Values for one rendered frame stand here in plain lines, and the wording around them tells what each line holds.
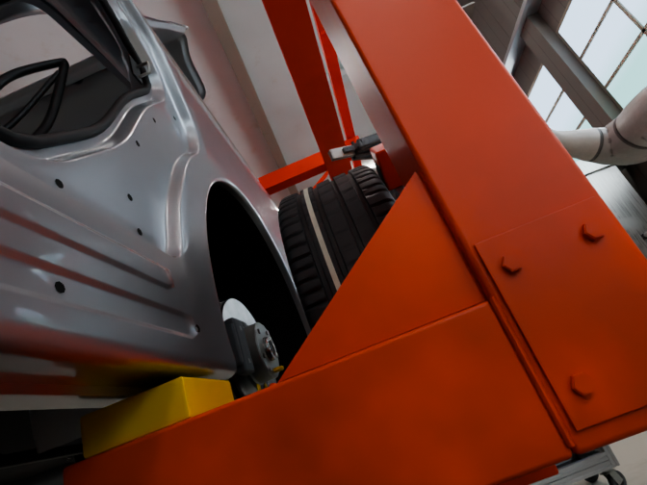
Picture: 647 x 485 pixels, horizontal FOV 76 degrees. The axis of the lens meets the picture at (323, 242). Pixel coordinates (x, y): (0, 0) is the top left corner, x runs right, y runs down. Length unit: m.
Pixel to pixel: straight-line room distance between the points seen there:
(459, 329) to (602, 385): 0.13
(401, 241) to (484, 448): 0.23
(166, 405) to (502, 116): 0.53
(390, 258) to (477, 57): 0.30
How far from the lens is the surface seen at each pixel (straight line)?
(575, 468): 2.23
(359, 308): 0.49
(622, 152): 1.48
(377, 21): 0.69
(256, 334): 1.07
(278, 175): 4.83
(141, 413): 0.57
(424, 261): 0.50
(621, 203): 5.16
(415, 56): 0.64
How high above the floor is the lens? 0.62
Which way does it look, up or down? 23 degrees up
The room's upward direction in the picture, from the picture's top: 21 degrees counter-clockwise
